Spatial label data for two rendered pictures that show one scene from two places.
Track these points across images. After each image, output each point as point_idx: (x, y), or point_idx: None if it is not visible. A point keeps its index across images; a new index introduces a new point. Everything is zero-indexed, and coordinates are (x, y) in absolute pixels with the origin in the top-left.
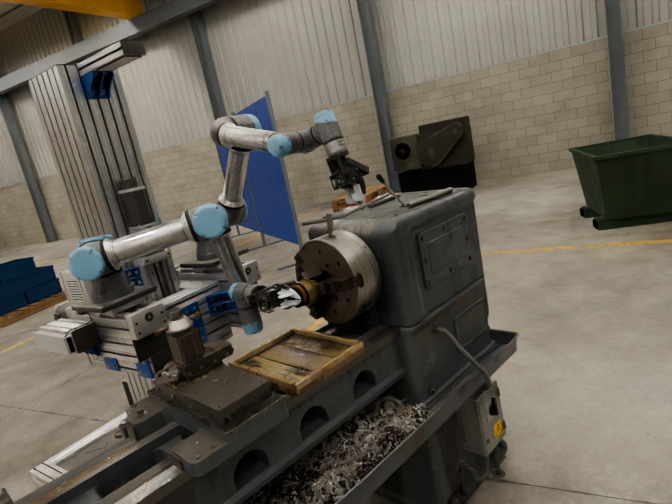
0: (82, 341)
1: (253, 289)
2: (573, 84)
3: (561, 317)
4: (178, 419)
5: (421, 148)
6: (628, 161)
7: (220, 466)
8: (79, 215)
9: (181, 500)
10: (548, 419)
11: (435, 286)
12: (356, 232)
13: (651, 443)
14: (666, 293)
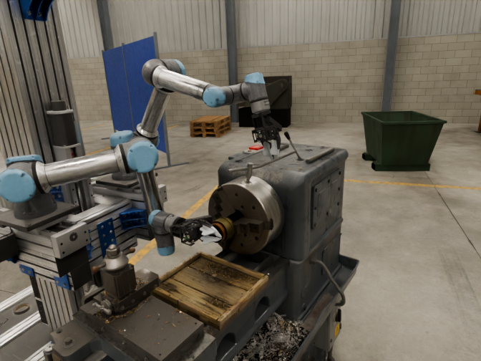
0: (1, 252)
1: (175, 220)
2: (361, 66)
3: (358, 234)
4: (107, 350)
5: None
6: (401, 128)
7: None
8: (3, 127)
9: None
10: (359, 315)
11: (316, 226)
12: (265, 179)
13: (431, 340)
14: (424, 223)
